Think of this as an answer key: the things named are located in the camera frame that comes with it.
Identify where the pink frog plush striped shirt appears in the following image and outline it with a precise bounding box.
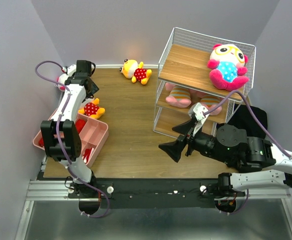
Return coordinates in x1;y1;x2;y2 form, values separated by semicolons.
195;91;223;110

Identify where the yellow frog plush front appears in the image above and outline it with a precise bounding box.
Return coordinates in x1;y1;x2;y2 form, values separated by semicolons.
78;98;105;120

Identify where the yellow frog plush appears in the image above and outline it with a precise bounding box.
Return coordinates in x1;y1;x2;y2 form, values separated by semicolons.
78;98;105;120
119;59;152;85

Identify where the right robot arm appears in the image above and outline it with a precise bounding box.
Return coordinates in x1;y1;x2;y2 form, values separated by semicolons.
159;120;292;197

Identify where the black cloth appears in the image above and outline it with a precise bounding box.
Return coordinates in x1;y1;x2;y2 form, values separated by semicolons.
227;104;269;138

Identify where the black mounting rail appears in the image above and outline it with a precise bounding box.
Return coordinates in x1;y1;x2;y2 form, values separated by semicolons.
68;178;246;209

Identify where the yellow frog plush back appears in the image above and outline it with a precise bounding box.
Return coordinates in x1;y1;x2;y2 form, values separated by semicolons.
119;59;152;85

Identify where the pink divided tray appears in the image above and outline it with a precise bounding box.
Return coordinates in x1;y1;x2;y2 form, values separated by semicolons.
32;109;109;168

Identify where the white panda plush blue dress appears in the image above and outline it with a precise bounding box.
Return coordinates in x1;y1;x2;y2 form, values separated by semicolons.
54;64;76;92

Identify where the pink plush face down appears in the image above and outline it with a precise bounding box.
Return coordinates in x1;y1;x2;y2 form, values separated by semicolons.
165;82;192;108

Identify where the red block in tray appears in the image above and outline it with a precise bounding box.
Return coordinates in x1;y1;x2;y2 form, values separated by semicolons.
38;138;44;147

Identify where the white panda plush with glasses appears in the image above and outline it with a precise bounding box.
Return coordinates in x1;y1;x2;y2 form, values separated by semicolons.
207;43;249;92

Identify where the red block under camera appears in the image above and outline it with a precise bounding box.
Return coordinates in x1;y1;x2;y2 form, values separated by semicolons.
75;119;86;133

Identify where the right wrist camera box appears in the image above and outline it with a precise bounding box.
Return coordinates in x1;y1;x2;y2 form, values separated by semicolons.
188;102;208;136

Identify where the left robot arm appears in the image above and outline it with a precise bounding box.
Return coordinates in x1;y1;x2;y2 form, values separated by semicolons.
35;60;102;198

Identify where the white wire wooden shelf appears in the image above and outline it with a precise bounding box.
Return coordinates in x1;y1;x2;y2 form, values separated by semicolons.
153;27;256;138

